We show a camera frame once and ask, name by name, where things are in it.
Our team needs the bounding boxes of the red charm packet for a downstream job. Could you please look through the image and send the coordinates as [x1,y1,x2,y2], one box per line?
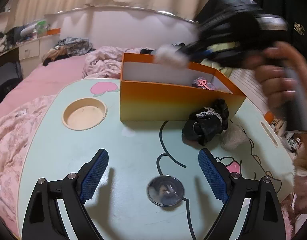
[191,77,217,90]

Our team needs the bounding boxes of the tan plush toy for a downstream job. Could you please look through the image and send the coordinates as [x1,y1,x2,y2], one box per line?
[221,124,249,151]

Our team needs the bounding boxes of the round metal mirror tin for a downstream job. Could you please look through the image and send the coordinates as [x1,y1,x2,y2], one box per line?
[147,175,185,207]

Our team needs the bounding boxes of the black lace fabric pouch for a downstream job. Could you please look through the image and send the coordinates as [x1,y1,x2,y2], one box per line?
[182,99,229,146]

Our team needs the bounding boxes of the white fluffy pompom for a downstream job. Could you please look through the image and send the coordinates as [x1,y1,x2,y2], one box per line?
[153,45,189,68]

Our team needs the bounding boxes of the person's right hand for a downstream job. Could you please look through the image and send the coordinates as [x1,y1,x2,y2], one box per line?
[255,42,307,119]

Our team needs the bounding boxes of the orange water bottle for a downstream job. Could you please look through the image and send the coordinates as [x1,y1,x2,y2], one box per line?
[264,111,275,124]

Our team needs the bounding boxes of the orange gradient cardboard box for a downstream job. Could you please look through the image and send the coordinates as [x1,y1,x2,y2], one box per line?
[120,53,246,121]

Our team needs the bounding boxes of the pink floral duvet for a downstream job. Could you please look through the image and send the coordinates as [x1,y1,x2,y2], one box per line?
[0,45,154,230]

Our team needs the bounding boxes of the patterned clothes heap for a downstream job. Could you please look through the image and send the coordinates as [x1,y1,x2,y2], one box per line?
[41,37,95,66]

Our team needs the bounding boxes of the white bedside drawer cabinet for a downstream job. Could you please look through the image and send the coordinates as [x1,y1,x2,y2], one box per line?
[0,27,62,81]

